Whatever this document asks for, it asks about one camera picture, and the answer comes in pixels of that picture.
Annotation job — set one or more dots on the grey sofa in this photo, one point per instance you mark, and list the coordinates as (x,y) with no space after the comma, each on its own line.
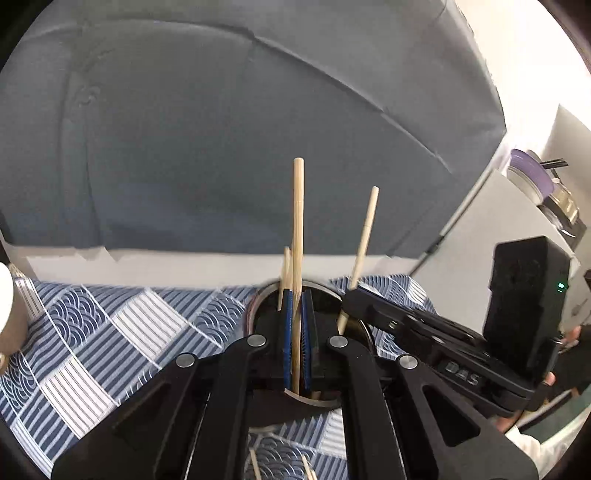
(184,138)

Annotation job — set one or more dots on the blue patterned tablecloth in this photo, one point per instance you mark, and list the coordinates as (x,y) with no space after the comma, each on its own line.
(115,323)

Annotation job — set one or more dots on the metal bowl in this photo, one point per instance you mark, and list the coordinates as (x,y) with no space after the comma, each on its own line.
(561,203)

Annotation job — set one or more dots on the person's right forearm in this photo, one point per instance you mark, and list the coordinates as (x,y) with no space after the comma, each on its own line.
(526,447)

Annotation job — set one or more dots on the silver metal utensil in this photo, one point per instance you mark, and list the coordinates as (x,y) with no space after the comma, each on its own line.
(30,295)

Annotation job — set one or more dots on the person's right hand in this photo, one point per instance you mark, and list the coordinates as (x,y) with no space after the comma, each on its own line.
(574,334)

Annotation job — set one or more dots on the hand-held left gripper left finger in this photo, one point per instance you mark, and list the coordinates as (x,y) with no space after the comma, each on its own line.
(286,341)

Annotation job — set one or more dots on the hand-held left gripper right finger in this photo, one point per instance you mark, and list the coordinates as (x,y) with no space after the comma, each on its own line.
(308,341)

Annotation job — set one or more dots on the white mug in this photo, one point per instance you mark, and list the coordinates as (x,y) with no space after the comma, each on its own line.
(9,314)

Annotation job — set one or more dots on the black clip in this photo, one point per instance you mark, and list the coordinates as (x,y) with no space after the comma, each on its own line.
(436,244)

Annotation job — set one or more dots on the black cylindrical utensil holder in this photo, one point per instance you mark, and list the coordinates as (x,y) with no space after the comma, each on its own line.
(330,304)

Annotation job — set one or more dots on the stack of purple plates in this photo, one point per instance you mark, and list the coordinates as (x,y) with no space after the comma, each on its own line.
(528,168)

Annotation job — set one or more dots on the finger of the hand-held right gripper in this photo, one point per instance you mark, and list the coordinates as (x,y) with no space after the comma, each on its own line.
(374,314)

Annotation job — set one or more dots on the wooden chopstick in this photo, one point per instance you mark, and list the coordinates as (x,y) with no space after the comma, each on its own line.
(364,235)
(255,464)
(308,468)
(298,207)
(286,267)

